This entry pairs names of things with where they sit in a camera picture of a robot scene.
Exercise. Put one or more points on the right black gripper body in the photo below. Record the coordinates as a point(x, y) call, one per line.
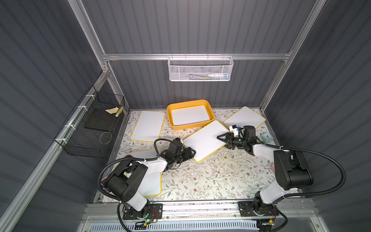
point(230, 140)

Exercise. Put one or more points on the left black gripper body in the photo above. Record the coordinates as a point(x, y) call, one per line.
point(185, 153)

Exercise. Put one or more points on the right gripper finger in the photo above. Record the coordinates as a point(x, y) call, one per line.
point(225, 136)
point(228, 143)

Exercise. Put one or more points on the whiteboard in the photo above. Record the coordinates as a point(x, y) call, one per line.
point(205, 141)
point(151, 183)
point(245, 117)
point(148, 127)
point(190, 115)

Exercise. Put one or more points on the yellow plastic storage box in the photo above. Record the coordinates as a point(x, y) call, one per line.
point(186, 104)

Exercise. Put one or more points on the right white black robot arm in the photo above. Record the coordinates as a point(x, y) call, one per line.
point(291, 169)

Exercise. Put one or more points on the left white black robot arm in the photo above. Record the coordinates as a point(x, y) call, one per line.
point(120, 180)

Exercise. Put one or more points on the small teal clock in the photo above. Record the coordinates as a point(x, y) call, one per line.
point(266, 137)

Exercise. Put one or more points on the floral table mat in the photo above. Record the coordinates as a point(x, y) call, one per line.
point(224, 175)

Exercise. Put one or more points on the white marker in basket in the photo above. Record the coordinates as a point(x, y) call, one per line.
point(218, 75)

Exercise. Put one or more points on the yellow sticky note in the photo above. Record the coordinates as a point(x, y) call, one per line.
point(112, 111)

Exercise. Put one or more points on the black pad in basket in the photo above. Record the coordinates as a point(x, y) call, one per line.
point(100, 120)

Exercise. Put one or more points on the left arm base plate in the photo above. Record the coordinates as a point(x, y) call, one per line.
point(150, 212)

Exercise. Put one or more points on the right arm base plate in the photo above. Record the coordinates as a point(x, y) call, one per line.
point(250, 208)

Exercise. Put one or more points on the white wire mesh basket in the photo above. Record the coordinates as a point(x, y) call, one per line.
point(196, 68)

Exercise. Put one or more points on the aluminium rail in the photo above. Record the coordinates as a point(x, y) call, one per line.
point(212, 209)

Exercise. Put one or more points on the black wire basket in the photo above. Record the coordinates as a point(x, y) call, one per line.
point(79, 141)

